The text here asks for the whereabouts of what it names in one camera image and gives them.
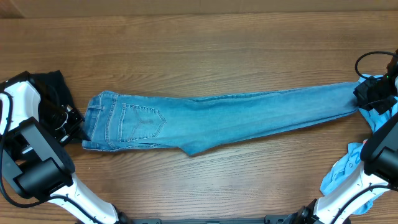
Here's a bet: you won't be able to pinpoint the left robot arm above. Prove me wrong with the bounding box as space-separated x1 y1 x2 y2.
1 71 131 224

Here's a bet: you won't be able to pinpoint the blue denim jeans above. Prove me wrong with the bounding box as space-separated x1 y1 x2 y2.
83 82 358 156

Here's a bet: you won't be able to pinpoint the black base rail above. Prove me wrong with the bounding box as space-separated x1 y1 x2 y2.
131 215 291 224

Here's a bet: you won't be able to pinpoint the black folded garment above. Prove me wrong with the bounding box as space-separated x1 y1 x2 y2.
31 70 75 126

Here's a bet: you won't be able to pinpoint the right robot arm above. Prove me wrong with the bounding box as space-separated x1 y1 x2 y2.
284 52 397 223

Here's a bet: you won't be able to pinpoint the light blue t-shirt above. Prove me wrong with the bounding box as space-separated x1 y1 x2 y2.
313 75 397 223

